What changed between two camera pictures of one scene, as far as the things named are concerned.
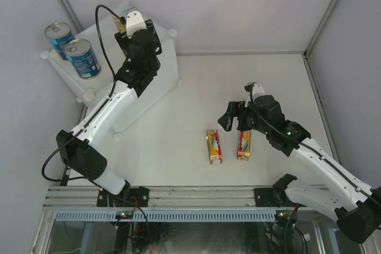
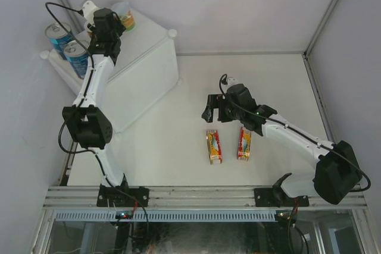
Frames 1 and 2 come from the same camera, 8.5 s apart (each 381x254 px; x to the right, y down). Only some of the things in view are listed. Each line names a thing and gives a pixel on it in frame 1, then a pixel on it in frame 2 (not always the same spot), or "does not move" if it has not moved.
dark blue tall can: [82, 56] does not move
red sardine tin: [215, 150] does not move
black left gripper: [122, 38] → [121, 28]
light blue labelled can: [59, 34] does not move
